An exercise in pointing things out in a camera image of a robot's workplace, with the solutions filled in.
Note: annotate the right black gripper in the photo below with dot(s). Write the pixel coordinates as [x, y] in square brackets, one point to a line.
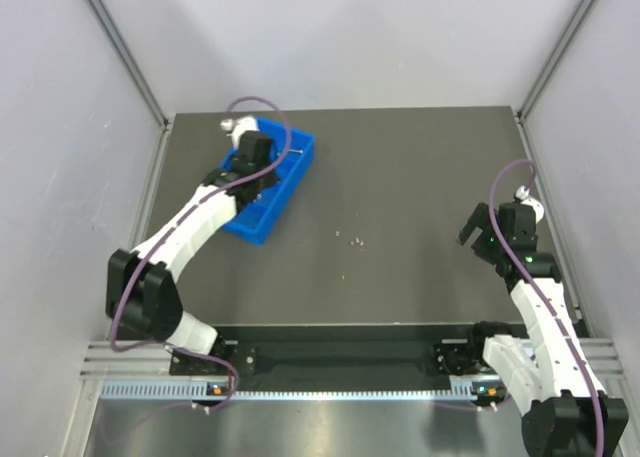
[481, 242]

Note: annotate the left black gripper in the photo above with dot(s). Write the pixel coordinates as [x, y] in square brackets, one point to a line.
[267, 181]

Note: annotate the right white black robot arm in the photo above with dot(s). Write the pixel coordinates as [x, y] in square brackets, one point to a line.
[565, 409]

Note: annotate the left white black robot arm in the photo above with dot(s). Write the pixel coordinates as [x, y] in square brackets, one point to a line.
[142, 292]

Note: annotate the blue plastic compartment bin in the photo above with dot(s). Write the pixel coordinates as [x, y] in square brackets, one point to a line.
[255, 222]

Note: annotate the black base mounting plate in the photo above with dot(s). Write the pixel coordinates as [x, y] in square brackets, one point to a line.
[359, 358]

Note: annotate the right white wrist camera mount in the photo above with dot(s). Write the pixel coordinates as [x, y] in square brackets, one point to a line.
[523, 196]

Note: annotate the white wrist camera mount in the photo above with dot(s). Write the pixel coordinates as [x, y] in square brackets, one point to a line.
[523, 196]
[235, 128]

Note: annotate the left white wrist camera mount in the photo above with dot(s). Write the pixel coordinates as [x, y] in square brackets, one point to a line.
[235, 128]

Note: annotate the right aluminium corner post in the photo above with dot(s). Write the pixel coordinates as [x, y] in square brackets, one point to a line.
[568, 34]

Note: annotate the aluminium corner post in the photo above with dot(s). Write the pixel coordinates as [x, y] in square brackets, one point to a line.
[568, 34]
[117, 41]

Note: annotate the grey slotted cable duct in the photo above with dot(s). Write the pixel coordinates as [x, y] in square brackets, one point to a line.
[456, 389]

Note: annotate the left aluminium corner post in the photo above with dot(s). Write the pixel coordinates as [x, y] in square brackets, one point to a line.
[117, 41]

